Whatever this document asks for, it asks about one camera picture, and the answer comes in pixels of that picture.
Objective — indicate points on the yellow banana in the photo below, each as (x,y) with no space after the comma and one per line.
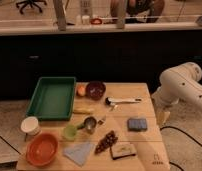
(81,110)

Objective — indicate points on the seated person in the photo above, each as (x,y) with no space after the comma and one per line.
(135,7)

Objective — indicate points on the black office chair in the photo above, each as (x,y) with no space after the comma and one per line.
(32,3)

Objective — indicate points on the green measuring cup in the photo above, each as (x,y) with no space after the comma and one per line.
(70,131)

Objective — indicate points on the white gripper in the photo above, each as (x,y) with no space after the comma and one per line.
(162,113)

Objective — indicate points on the blue cloth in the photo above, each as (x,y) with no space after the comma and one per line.
(79,153)

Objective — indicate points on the blue sponge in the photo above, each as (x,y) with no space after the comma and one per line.
(137,125)

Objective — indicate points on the metal measuring cup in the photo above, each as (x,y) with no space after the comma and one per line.
(90,124)

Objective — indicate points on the white cup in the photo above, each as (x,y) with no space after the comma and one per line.
(30,125)

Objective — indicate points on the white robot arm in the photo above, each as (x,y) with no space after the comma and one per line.
(179,82)

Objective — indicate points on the red object on ledge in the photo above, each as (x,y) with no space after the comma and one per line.
(96,21)

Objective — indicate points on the white handled spoon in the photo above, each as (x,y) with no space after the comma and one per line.
(115,101)

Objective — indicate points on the orange bowl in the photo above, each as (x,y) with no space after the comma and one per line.
(42,149)

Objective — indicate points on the orange fruit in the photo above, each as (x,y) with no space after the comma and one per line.
(81,91)

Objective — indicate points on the green plastic tray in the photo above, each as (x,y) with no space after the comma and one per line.
(53,98)

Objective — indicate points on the dark purple bowl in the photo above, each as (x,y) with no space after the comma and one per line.
(95,90)

